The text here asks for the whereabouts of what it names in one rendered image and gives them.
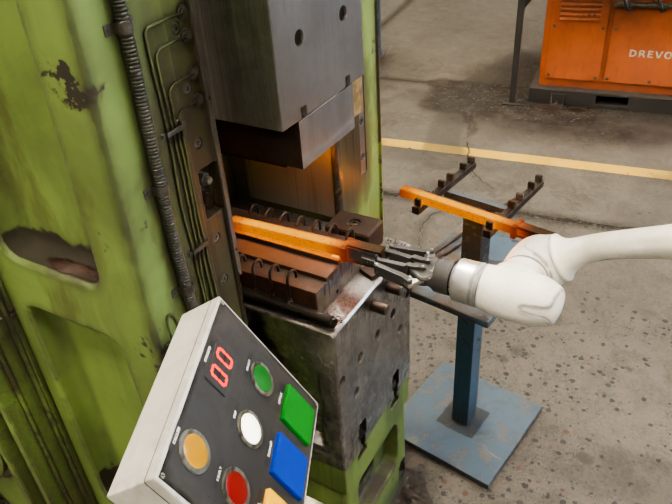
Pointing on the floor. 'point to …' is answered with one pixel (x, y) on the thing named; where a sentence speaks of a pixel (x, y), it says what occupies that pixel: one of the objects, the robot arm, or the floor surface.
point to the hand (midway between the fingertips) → (365, 253)
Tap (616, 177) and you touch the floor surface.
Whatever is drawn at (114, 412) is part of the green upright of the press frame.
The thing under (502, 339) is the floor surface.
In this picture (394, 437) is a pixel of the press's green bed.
